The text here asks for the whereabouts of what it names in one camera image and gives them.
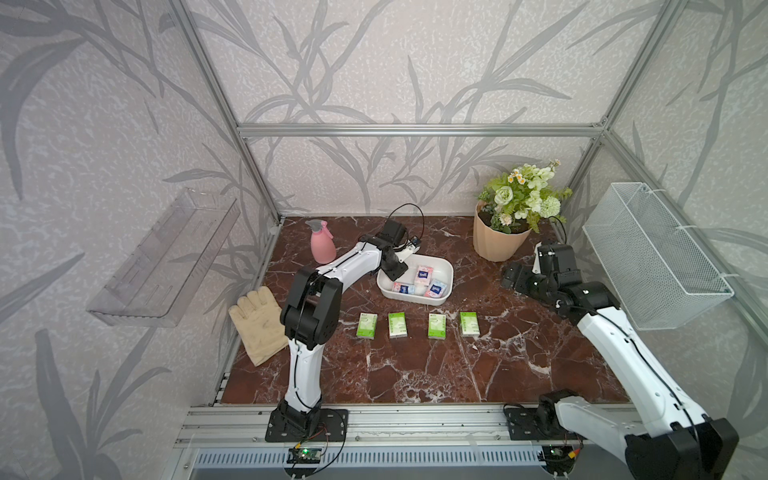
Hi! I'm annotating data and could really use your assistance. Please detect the white storage box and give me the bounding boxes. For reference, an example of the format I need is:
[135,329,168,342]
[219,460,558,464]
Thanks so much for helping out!
[376,254,454,306]

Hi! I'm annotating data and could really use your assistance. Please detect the green tissue pack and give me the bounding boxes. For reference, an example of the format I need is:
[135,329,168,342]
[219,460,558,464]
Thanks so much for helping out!
[459,312,480,338]
[388,312,408,338]
[427,313,447,340]
[356,313,378,339]

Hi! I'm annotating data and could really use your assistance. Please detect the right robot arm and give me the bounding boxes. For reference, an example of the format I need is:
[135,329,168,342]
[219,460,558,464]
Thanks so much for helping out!
[501,243,739,479]

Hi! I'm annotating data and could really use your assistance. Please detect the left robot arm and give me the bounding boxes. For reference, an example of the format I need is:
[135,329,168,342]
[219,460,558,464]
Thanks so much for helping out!
[277,219,421,421]

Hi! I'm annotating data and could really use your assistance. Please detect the beige flower pot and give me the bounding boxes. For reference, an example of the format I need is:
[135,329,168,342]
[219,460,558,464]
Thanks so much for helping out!
[473,201,531,262]

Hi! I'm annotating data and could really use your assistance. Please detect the pink spray bottle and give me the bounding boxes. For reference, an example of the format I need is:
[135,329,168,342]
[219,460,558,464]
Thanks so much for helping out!
[305,219,336,265]

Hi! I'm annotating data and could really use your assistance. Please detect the artificial green white flowers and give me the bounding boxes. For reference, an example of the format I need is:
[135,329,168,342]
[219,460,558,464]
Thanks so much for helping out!
[478,160,572,234]

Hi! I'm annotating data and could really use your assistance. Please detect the beige work glove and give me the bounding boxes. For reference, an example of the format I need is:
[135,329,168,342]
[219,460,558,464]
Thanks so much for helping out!
[228,286,288,366]

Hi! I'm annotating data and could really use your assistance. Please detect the right circuit board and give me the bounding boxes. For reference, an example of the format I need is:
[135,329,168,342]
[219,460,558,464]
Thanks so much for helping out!
[541,445,581,468]

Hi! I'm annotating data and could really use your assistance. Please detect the left green circuit board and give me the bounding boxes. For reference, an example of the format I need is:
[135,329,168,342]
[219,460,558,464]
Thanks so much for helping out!
[286,447,325,468]

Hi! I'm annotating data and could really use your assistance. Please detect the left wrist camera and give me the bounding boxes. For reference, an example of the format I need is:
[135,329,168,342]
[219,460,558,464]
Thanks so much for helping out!
[396,236,421,261]

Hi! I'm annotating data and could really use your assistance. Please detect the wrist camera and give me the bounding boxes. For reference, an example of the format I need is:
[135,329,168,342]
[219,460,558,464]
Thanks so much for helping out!
[396,236,421,261]
[532,242,542,274]

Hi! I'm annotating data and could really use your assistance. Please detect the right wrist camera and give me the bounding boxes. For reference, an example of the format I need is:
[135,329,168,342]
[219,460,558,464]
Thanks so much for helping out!
[532,242,542,274]

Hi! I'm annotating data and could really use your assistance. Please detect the white wire mesh basket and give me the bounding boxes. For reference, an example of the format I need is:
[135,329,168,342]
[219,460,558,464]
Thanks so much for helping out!
[583,182,734,330]

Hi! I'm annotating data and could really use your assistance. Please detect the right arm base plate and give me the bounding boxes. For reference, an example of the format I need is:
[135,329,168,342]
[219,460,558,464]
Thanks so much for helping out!
[502,403,585,444]

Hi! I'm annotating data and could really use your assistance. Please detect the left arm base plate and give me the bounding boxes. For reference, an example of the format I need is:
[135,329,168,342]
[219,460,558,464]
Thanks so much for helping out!
[265,403,349,443]

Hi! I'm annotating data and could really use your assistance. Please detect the clear acrylic wall shelf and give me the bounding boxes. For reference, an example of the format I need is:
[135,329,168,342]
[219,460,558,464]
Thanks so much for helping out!
[86,188,241,328]

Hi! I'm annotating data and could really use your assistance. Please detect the aluminium front rail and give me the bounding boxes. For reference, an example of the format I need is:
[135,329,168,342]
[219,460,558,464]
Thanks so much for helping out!
[173,403,685,450]

